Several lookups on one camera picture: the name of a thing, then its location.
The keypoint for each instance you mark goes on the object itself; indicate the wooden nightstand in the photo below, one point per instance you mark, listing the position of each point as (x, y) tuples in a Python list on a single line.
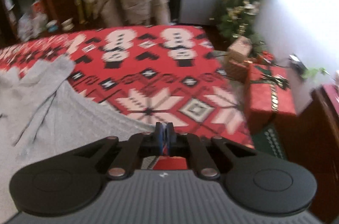
[(317, 134)]

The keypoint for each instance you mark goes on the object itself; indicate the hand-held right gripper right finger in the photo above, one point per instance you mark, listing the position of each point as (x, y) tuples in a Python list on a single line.
[(170, 134)]

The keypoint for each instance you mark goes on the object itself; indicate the green floor mat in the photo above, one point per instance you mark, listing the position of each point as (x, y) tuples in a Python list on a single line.
[(270, 139)]

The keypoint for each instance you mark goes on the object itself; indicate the yellow cardboard box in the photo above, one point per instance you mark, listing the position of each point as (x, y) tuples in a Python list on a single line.
[(80, 9)]

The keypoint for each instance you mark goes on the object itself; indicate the decorated Christmas tree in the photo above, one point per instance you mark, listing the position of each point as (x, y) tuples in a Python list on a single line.
[(238, 17)]

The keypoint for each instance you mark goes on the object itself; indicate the red patterned blanket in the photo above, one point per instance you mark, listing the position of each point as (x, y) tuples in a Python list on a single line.
[(159, 81)]

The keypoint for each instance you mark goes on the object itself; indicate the wooden drawer cabinet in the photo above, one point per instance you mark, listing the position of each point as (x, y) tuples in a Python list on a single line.
[(63, 1)]

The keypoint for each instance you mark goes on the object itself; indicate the small patterned gift box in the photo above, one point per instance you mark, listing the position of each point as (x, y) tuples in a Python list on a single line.
[(238, 54)]

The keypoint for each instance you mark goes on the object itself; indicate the small red gift box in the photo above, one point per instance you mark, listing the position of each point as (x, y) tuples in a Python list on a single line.
[(264, 58)]

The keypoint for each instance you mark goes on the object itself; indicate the green plant sprig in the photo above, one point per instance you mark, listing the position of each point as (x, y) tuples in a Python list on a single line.
[(315, 71)]

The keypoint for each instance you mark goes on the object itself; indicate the white ceramic pet bowl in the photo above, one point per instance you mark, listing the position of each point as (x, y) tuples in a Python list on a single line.
[(67, 24)]

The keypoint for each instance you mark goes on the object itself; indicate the white plastic bag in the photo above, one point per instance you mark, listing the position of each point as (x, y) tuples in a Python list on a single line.
[(37, 24)]

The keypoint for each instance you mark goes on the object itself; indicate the printed plastic bag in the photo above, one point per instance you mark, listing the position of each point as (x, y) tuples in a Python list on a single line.
[(23, 26)]

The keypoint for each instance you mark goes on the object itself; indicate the grey sweater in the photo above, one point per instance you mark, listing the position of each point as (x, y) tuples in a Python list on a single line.
[(53, 112)]

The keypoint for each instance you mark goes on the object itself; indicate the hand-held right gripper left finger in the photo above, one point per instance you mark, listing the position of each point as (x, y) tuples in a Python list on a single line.
[(159, 134)]

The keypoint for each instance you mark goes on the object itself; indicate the large red gift box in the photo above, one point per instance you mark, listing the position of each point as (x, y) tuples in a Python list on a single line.
[(262, 96)]

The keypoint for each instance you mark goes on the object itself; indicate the blue pet bowl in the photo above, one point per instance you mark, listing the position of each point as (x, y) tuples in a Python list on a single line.
[(52, 26)]

